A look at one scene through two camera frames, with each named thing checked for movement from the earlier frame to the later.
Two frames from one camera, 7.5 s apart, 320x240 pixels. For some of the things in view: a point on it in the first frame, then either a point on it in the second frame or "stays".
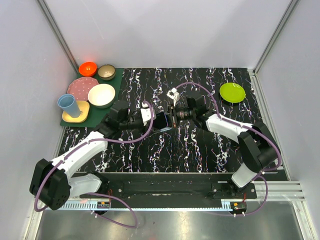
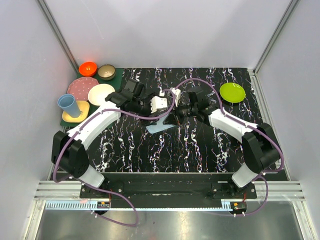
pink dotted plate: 79,87 stays
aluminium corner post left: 44,8 stays
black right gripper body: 183,113 stays
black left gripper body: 155,121 to 153,116
